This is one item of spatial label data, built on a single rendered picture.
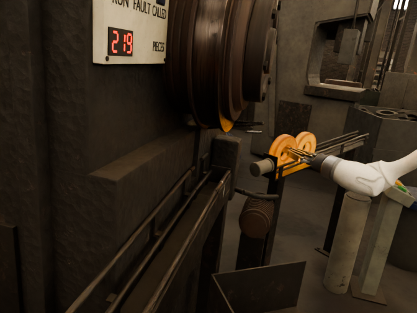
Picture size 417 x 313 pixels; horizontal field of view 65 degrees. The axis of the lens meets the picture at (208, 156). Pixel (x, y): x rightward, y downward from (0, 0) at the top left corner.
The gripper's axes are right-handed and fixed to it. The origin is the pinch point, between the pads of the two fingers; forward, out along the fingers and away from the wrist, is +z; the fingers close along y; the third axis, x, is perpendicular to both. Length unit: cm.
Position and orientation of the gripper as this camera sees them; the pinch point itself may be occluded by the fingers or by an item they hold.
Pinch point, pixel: (284, 148)
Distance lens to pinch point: 145.1
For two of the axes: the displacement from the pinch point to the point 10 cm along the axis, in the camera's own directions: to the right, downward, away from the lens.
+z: -6.3, -3.4, 7.0
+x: 1.3, -9.3, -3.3
